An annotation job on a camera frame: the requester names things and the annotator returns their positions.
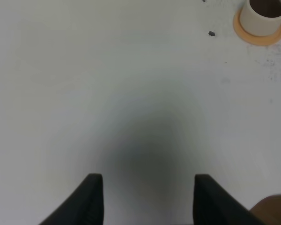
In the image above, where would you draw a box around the near white teacup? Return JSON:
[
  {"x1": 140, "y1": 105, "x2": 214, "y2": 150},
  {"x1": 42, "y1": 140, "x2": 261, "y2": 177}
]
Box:
[{"x1": 239, "y1": 0, "x2": 281, "y2": 37}]

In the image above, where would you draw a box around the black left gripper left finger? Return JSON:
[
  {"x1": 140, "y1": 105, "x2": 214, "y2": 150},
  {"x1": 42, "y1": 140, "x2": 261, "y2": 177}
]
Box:
[{"x1": 41, "y1": 173, "x2": 104, "y2": 225}]

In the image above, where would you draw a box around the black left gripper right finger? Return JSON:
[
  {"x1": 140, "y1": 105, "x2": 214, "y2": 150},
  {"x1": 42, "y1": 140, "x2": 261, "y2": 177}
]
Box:
[{"x1": 192, "y1": 174, "x2": 263, "y2": 225}]

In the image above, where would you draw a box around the near orange coaster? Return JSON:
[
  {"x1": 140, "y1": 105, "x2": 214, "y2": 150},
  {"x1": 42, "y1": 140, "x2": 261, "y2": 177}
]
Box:
[{"x1": 233, "y1": 9, "x2": 281, "y2": 46}]

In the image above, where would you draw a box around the wooden tray edge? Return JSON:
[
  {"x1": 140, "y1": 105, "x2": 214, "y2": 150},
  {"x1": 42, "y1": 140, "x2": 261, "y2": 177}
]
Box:
[{"x1": 250, "y1": 195, "x2": 281, "y2": 225}]

